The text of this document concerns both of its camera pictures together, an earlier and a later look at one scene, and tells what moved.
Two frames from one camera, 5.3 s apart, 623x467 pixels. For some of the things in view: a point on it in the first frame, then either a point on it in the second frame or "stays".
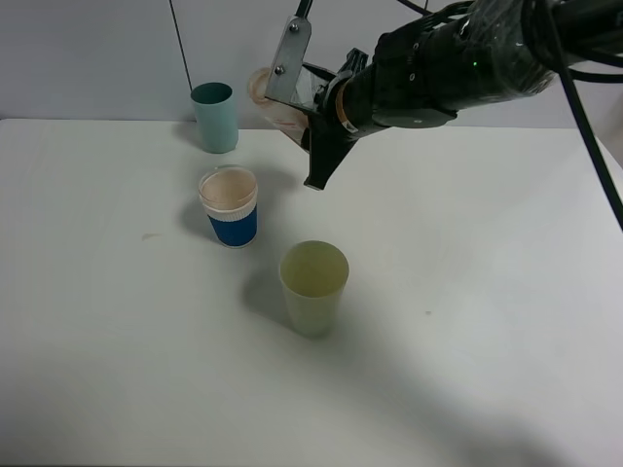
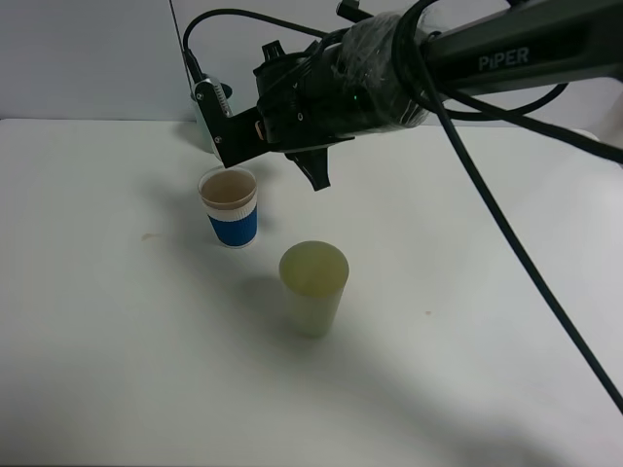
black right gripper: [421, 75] → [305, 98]
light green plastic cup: [313, 274] stays
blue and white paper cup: [229, 195] stays
